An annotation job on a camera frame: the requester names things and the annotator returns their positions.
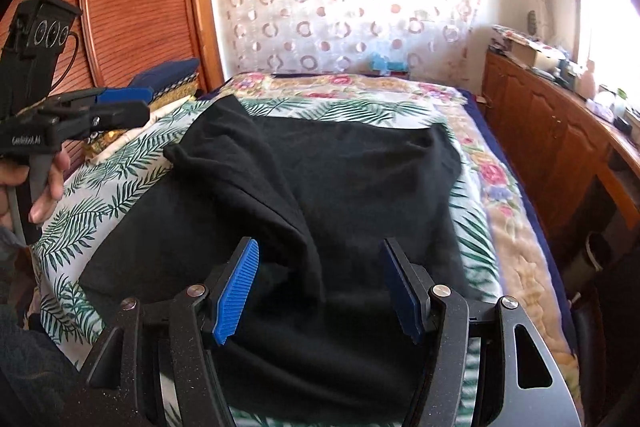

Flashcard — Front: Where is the black shirt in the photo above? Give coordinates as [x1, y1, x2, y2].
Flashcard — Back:
[77, 94, 481, 413]

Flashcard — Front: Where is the cardboard box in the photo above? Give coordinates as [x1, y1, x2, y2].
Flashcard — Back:
[510, 41, 566, 68]

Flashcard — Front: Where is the grey trash bin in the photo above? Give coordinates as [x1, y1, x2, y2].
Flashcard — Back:
[570, 232, 611, 303]

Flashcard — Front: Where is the black cable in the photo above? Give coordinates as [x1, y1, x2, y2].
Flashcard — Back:
[50, 32, 80, 85]

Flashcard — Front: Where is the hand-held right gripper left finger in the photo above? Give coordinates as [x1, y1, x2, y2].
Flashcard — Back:
[57, 236, 261, 427]

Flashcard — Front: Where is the pink bottle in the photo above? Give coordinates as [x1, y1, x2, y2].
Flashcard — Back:
[580, 61, 597, 95]

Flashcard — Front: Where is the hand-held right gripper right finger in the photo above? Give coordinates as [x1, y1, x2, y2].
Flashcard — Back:
[382, 238, 583, 427]

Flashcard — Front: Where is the bright window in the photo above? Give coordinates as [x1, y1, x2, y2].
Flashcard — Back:
[575, 0, 640, 108]

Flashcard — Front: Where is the small floral cloth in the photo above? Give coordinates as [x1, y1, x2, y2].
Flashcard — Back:
[492, 24, 538, 48]

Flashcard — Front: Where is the floral blanket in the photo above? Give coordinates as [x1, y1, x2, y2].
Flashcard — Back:
[220, 72, 583, 408]

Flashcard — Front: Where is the black chair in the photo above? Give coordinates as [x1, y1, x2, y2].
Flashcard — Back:
[572, 302, 616, 427]

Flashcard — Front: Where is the navy bed sheet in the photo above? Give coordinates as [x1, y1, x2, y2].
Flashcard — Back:
[460, 89, 576, 348]

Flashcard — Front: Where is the navy folded pillow stack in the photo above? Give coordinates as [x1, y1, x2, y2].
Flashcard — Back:
[129, 58, 201, 102]

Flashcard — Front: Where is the palm leaf print sheet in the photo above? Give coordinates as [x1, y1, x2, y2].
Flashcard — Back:
[30, 97, 501, 427]

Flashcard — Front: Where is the blue toy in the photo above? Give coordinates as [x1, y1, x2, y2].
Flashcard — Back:
[370, 53, 407, 76]

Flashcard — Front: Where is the person's left hand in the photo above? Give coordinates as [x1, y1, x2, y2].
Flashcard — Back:
[0, 149, 71, 225]

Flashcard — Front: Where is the wooden cabinet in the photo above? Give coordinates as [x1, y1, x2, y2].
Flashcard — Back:
[482, 49, 640, 268]

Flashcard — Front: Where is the person's dark clothing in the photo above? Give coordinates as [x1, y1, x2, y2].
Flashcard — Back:
[0, 297, 101, 427]

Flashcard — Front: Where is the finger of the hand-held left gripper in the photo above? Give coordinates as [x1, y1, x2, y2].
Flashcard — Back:
[50, 102, 151, 142]
[37, 87, 155, 114]

